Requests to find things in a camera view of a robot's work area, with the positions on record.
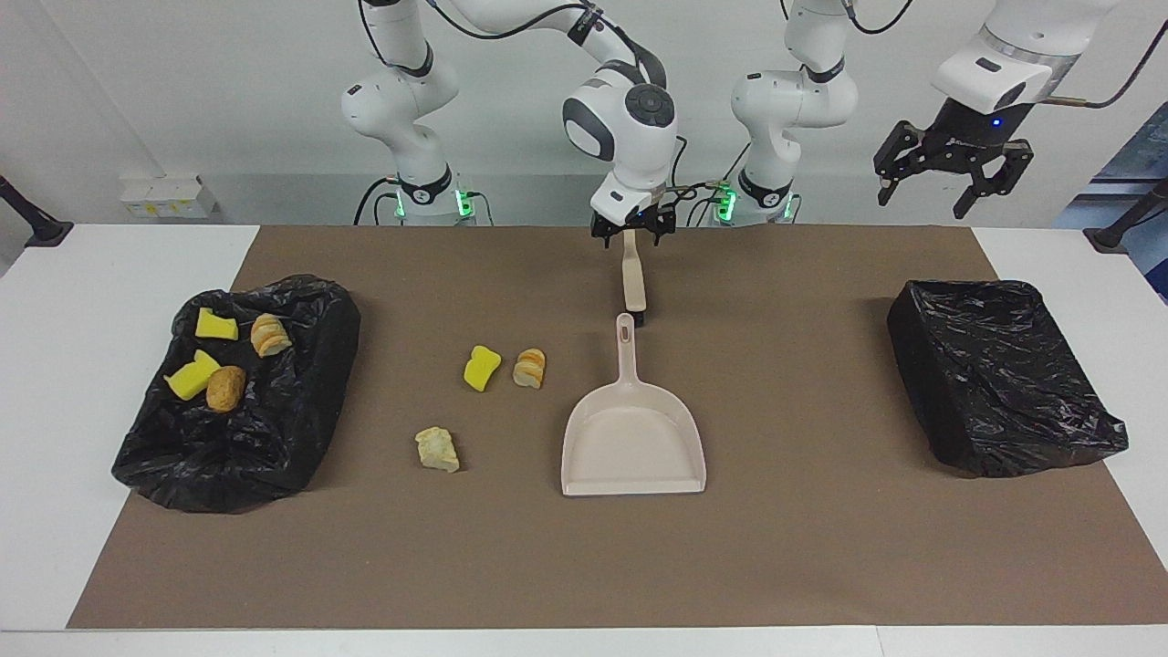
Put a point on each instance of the brown toy cookie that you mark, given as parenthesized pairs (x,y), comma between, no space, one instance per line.
(225,390)

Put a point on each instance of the beige hand brush black bristles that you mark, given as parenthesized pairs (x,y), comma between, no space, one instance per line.
(633,283)

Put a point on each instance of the tan striped toy bread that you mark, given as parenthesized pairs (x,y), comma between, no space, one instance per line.
(270,336)

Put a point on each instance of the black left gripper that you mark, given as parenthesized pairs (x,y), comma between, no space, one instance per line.
(967,132)

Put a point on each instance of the yellow sponge piece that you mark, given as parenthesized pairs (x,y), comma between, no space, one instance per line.
(192,377)
(481,369)
(217,326)

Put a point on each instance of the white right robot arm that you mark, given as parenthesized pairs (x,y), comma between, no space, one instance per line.
(630,119)

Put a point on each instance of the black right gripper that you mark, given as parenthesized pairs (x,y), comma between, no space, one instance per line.
(639,222)

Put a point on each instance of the blue background object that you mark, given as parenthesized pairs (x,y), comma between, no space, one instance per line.
(1141,155)

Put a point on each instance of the bin with black bag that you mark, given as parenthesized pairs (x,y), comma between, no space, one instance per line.
(995,374)
(265,429)

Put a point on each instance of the orange striped toy bread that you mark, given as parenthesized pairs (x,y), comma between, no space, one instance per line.
(529,369)

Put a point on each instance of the beige plastic dustpan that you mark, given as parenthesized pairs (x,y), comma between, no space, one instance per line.
(634,447)

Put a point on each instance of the brown table mat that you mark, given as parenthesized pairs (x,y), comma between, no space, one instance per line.
(584,566)

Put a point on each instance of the black stand leg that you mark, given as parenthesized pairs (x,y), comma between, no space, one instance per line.
(46,233)
(1109,239)

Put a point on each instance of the pale yellow toy bread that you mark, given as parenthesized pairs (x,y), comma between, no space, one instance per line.
(438,449)

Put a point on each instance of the white power strip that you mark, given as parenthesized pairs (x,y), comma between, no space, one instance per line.
(169,199)

